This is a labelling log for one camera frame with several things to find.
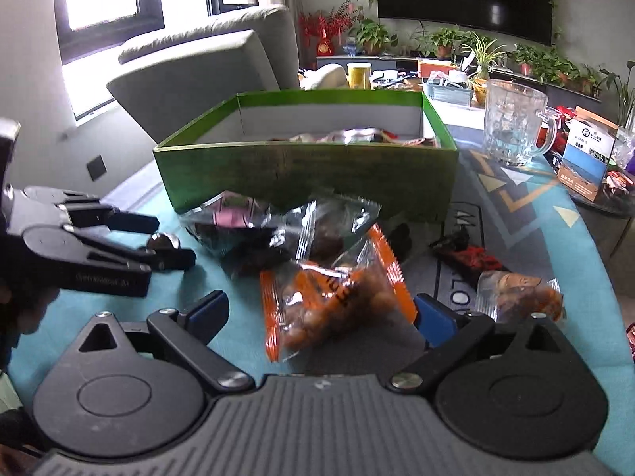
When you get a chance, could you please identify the grey armchair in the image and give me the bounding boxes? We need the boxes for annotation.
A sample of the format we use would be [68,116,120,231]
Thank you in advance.
[106,4,301,144]

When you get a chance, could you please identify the spider plant in basket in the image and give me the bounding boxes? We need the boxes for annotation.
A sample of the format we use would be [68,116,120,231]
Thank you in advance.
[461,34,508,106]

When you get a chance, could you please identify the glass mug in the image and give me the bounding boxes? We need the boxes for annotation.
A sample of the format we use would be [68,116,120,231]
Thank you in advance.
[483,79,560,167]

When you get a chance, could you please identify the white round cushion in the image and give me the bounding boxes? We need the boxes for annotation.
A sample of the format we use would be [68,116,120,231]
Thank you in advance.
[304,65,348,91]

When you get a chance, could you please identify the black red small packet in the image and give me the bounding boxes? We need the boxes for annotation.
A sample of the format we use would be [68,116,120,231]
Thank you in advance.
[429,225,503,274]

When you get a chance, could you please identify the grey blue tray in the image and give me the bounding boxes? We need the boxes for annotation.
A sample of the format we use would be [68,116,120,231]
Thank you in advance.
[425,81,473,108]

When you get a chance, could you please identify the round dark side table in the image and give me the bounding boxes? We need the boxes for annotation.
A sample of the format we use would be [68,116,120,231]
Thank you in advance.
[546,149,635,263]

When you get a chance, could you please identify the dark round candy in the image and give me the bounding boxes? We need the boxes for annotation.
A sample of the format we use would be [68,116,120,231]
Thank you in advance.
[146,232,180,259]

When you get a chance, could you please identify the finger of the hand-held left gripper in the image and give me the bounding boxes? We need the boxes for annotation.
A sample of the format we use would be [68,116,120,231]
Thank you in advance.
[62,202,161,235]
[58,230,198,274]

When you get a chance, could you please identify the white blue carton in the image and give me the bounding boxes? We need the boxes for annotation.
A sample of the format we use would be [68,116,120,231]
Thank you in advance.
[560,119,622,202]

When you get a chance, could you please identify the yellow can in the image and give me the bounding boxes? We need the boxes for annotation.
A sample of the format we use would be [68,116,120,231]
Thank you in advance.
[346,62,373,90]

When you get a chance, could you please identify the clear packet with dark prunes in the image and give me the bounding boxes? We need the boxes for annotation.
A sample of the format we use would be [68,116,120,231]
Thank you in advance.
[179,190,318,279]

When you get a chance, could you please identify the dark wall socket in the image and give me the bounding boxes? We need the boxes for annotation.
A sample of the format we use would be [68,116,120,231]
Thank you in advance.
[85,155,108,182]

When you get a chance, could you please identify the leafy potted plant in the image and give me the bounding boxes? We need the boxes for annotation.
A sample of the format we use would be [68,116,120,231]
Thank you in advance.
[354,19,398,56]

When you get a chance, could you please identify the orange peanut packet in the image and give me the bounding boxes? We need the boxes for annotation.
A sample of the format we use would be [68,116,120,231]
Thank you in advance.
[259,223,418,363]

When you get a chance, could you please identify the small green potted plant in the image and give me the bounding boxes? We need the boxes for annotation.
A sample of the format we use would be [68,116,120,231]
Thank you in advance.
[429,27,471,59]

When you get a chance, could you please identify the clear packet with orange-brown snack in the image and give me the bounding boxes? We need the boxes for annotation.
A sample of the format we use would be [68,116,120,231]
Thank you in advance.
[476,270,567,326]

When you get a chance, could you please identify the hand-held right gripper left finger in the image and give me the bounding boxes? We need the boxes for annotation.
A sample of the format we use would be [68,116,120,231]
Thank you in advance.
[74,289,255,393]

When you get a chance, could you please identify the red flower decoration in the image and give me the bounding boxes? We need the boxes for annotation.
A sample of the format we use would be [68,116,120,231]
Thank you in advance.
[298,2,359,59]

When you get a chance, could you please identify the red packets on side table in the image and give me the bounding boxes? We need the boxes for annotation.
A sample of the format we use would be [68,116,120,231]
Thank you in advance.
[605,171,635,195]

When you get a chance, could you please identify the printed teal tablecloth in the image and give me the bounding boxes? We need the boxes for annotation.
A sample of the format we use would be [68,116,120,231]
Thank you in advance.
[0,134,635,476]

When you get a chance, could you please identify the tall leafy plant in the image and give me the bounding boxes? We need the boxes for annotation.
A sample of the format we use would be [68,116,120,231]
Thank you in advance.
[598,61,635,131]

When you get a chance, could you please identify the row of potted plants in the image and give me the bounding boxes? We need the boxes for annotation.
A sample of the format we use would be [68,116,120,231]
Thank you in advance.
[511,44,597,96]

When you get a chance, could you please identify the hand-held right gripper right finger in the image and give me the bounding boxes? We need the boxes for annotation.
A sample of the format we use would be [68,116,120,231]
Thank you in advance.
[392,294,572,392]

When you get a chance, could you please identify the green cardboard box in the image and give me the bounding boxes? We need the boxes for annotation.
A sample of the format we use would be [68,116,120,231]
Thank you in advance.
[153,90,460,225]

